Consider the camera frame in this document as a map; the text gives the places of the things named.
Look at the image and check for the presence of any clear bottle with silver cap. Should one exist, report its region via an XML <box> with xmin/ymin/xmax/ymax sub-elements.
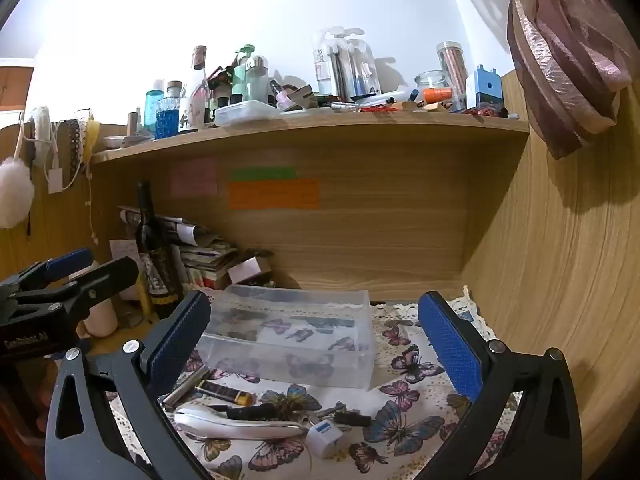
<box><xmin>247</xmin><ymin>55</ymin><xmax>271</xmax><ymax>106</ymax></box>

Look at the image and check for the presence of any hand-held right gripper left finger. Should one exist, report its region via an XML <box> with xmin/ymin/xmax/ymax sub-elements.
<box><xmin>45</xmin><ymin>290</ymin><xmax>213</xmax><ymax>480</ymax></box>

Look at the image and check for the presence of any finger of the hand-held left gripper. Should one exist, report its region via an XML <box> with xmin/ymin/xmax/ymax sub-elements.
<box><xmin>0</xmin><ymin>247</ymin><xmax>96</xmax><ymax>301</ymax></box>
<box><xmin>15</xmin><ymin>256</ymin><xmax>140</xmax><ymax>319</ymax></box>

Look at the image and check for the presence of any flat white plastic box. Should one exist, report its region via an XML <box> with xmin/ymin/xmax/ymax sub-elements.
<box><xmin>214</xmin><ymin>100</ymin><xmax>283</xmax><ymax>128</ymax></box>

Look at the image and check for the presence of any orange sticky note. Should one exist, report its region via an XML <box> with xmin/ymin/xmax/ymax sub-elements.
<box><xmin>227</xmin><ymin>178</ymin><xmax>321</xmax><ymax>211</ymax></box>

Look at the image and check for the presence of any white pompom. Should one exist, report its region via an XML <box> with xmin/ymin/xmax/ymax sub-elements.
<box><xmin>0</xmin><ymin>156</ymin><xmax>36</xmax><ymax>228</ymax></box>

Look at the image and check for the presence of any mint green pump bottle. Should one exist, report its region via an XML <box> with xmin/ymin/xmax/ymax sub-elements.
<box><xmin>231</xmin><ymin>45</ymin><xmax>256</xmax><ymax>103</ymax></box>

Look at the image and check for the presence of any patterned headband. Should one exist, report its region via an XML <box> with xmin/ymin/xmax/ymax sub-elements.
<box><xmin>62</xmin><ymin>119</ymin><xmax>83</xmax><ymax>188</ymax></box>

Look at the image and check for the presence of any clear blister pack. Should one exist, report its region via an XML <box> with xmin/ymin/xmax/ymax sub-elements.
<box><xmin>312</xmin><ymin>25</ymin><xmax>378</xmax><ymax>103</ymax></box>

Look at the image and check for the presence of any black brush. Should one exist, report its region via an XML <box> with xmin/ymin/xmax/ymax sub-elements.
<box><xmin>222</xmin><ymin>400</ymin><xmax>281</xmax><ymax>421</ymax></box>

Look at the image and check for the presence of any pink curtain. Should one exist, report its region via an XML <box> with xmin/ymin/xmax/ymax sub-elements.
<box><xmin>425</xmin><ymin>0</ymin><xmax>640</xmax><ymax>161</ymax></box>

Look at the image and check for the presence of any clear labelled glass bottle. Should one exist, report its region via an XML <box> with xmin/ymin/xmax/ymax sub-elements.
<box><xmin>179</xmin><ymin>45</ymin><xmax>211</xmax><ymax>135</ymax></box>

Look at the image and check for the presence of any clear tube of sticks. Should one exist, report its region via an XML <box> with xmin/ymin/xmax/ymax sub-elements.
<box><xmin>436</xmin><ymin>41</ymin><xmax>468</xmax><ymax>111</ymax></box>

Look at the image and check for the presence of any light blue plastic bottle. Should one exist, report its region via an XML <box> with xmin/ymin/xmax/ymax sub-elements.
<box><xmin>144</xmin><ymin>80</ymin><xmax>166</xmax><ymax>133</ymax></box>

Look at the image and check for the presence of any small blue box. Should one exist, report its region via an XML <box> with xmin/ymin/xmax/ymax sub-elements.
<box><xmin>465</xmin><ymin>65</ymin><xmax>502</xmax><ymax>111</ymax></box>

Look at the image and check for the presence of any black key bunch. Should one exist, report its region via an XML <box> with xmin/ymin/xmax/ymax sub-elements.
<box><xmin>315</xmin><ymin>402</ymin><xmax>373</xmax><ymax>428</ymax></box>

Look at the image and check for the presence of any black and gold tube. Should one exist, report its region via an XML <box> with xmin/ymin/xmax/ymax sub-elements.
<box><xmin>194</xmin><ymin>379</ymin><xmax>253</xmax><ymax>408</ymax></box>

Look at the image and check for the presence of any dark wine bottle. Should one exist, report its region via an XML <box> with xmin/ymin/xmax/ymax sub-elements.
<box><xmin>135</xmin><ymin>180</ymin><xmax>183</xmax><ymax>318</ymax></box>

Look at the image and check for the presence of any silver metal tube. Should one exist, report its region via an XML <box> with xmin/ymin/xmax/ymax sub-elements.
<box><xmin>162</xmin><ymin>364</ymin><xmax>211</xmax><ymax>407</ymax></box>

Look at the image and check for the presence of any handwritten paper note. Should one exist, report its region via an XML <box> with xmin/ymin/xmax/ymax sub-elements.
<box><xmin>109</xmin><ymin>239</ymin><xmax>141</xmax><ymax>266</ymax></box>

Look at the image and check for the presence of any stack of books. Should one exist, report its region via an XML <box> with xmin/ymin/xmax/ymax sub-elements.
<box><xmin>177</xmin><ymin>240</ymin><xmax>241</xmax><ymax>291</ymax></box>

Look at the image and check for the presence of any stack of papers and magazines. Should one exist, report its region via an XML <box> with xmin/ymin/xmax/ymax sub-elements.
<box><xmin>119</xmin><ymin>205</ymin><xmax>216</xmax><ymax>248</ymax></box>

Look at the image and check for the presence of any yellow headband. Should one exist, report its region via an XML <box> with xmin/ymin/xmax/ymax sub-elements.
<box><xmin>82</xmin><ymin>115</ymin><xmax>101</xmax><ymax>163</ymax></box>

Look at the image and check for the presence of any white handheld device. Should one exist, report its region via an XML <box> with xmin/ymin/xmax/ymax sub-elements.
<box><xmin>172</xmin><ymin>402</ymin><xmax>313</xmax><ymax>442</ymax></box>

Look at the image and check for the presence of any white furry headband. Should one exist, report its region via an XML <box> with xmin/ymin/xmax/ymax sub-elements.
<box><xmin>27</xmin><ymin>106</ymin><xmax>60</xmax><ymax>181</ymax></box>

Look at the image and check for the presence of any green sticky note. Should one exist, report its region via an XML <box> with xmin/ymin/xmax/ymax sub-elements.
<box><xmin>229</xmin><ymin>166</ymin><xmax>297</xmax><ymax>181</ymax></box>

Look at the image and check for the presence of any pink sticky note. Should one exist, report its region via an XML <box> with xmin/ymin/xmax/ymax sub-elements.
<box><xmin>170</xmin><ymin>157</ymin><xmax>219</xmax><ymax>197</ymax></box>

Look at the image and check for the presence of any small white roll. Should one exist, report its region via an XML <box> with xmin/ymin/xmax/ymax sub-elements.
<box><xmin>305</xmin><ymin>420</ymin><xmax>343</xmax><ymax>460</ymax></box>

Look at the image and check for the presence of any pink candle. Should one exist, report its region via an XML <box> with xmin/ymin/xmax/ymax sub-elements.
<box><xmin>82</xmin><ymin>260</ymin><xmax>121</xmax><ymax>338</ymax></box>

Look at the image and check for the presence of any wooden shelf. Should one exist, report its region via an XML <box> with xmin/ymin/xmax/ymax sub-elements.
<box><xmin>90</xmin><ymin>117</ymin><xmax>531</xmax><ymax>165</ymax></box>

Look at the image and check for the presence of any glass bottle with blue liquid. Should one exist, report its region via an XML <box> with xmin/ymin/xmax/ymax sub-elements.
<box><xmin>155</xmin><ymin>80</ymin><xmax>185</xmax><ymax>140</ymax></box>

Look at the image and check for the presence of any butterfly print tablecloth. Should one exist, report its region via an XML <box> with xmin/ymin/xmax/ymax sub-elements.
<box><xmin>105</xmin><ymin>295</ymin><xmax>526</xmax><ymax>480</ymax></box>

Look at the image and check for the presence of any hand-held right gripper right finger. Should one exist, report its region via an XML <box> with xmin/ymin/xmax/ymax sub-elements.
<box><xmin>417</xmin><ymin>290</ymin><xmax>596</xmax><ymax>480</ymax></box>

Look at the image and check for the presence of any glass jar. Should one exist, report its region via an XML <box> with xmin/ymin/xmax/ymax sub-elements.
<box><xmin>414</xmin><ymin>70</ymin><xmax>453</xmax><ymax>106</ymax></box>

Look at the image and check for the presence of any clear plastic box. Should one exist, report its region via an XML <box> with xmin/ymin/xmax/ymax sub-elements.
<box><xmin>194</xmin><ymin>284</ymin><xmax>377</xmax><ymax>391</ymax></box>

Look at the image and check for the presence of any small pink white box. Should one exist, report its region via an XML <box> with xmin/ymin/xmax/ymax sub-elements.
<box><xmin>227</xmin><ymin>256</ymin><xmax>273</xmax><ymax>286</ymax></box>

